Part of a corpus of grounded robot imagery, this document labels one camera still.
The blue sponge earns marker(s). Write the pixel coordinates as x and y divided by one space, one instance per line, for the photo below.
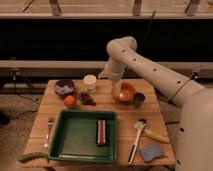
151 152

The green bean pod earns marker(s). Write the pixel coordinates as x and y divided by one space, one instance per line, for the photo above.
31 156

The dark purple grape bunch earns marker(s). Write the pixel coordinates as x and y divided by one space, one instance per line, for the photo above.
86 99

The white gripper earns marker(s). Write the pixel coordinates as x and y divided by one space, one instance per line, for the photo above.
112 76

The dark bowl with blue cloth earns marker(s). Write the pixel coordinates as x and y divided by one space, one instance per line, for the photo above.
64 87

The hot dog toy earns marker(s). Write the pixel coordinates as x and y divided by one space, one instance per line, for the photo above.
101 132

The white jar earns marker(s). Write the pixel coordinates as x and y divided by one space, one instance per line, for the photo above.
90 82

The orange bowl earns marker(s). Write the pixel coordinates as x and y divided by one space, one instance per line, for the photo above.
126 93

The silver fork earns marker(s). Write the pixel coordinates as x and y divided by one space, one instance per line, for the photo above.
49 127

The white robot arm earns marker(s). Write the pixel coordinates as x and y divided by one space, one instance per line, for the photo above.
195 140

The green plastic tray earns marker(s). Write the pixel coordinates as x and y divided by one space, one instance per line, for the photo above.
75 138

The orange fruit toy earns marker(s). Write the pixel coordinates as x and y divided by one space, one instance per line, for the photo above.
69 101

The small dark cup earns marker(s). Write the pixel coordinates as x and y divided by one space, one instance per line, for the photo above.
138 99

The yellow handled tool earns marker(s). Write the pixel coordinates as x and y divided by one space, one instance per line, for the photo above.
155 136

